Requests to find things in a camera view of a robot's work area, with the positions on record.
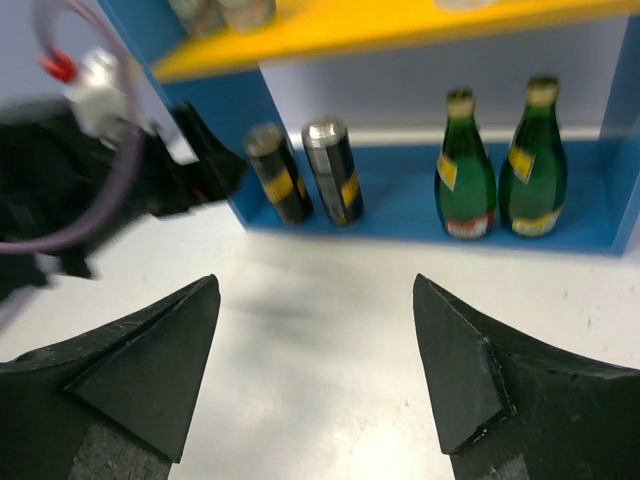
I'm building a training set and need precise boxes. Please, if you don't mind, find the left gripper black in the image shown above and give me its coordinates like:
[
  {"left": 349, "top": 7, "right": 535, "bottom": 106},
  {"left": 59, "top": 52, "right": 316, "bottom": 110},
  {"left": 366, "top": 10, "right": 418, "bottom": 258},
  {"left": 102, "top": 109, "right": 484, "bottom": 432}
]
[{"left": 1, "top": 99, "right": 248, "bottom": 279}]

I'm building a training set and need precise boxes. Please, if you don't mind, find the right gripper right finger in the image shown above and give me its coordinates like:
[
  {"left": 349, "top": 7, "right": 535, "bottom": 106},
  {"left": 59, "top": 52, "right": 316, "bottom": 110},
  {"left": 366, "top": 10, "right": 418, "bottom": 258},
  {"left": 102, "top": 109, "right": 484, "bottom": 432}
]
[{"left": 413, "top": 275, "right": 639, "bottom": 479}]

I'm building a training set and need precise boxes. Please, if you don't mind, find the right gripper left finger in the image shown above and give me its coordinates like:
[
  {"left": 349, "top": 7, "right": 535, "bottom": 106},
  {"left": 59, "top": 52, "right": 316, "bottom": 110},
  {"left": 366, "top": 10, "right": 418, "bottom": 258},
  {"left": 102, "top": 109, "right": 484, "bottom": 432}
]
[{"left": 1, "top": 275, "right": 221, "bottom": 479}]

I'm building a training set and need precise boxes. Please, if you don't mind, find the black gold can front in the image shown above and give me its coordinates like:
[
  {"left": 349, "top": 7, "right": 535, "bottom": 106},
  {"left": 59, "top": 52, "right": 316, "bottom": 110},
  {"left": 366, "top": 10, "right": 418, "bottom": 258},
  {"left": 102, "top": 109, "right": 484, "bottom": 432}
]
[{"left": 244, "top": 122, "right": 313, "bottom": 225}]

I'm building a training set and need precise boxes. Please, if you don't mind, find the black gold can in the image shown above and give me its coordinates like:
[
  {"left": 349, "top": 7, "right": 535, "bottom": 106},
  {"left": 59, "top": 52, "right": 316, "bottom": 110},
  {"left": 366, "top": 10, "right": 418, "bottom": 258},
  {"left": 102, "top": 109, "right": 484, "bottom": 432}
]
[
  {"left": 244, "top": 122, "right": 313, "bottom": 225},
  {"left": 301, "top": 117, "right": 364, "bottom": 227}
]

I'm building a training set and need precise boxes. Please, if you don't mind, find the green glass bottle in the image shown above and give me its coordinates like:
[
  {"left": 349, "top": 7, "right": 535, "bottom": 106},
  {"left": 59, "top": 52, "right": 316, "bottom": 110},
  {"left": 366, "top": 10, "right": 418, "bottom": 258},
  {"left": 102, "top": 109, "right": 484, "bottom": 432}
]
[
  {"left": 498, "top": 75, "right": 568, "bottom": 238},
  {"left": 434, "top": 87, "right": 497, "bottom": 240}
]

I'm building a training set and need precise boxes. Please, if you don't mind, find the Pocari water bottle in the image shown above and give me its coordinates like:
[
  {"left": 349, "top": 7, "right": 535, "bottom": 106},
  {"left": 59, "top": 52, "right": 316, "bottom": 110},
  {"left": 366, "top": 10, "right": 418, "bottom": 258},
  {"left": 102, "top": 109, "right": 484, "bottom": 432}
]
[{"left": 434, "top": 0, "right": 496, "bottom": 13}]

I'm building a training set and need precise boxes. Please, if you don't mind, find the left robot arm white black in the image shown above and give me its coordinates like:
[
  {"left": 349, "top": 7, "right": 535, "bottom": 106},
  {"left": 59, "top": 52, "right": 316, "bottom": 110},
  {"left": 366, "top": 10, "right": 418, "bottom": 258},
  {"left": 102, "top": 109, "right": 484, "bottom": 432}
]
[{"left": 1, "top": 97, "right": 248, "bottom": 298}]

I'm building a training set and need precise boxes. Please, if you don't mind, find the blue shelf with yellow board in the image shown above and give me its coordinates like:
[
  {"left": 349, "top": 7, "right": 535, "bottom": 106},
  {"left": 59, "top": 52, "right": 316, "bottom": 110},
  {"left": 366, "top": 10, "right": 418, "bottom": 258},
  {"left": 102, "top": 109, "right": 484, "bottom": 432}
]
[{"left": 102, "top": 1, "right": 639, "bottom": 255}]

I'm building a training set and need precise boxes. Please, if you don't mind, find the left yellow soda water bottle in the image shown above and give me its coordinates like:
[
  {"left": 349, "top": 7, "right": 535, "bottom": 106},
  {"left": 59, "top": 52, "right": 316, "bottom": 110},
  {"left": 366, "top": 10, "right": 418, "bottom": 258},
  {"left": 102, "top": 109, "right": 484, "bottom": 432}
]
[{"left": 168, "top": 0, "right": 225, "bottom": 38}]

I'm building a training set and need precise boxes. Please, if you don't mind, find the yellow soda water bottle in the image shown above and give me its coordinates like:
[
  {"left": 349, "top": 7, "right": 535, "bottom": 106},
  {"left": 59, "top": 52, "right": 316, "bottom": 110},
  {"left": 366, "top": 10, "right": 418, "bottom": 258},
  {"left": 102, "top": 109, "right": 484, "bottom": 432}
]
[
  {"left": 168, "top": 0, "right": 225, "bottom": 38},
  {"left": 219, "top": 0, "right": 276, "bottom": 33}
]

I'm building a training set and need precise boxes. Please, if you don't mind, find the right yellow soda water bottle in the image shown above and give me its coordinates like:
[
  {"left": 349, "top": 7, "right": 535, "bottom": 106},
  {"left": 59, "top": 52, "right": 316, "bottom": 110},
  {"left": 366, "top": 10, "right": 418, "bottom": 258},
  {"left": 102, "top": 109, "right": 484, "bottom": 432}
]
[{"left": 219, "top": 0, "right": 276, "bottom": 33}]

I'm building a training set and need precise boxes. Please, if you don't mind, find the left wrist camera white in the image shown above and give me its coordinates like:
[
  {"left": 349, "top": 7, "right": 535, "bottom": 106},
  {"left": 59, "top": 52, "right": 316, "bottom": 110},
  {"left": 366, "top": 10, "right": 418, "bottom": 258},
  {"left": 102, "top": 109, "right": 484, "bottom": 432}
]
[{"left": 39, "top": 47, "right": 199, "bottom": 166}]

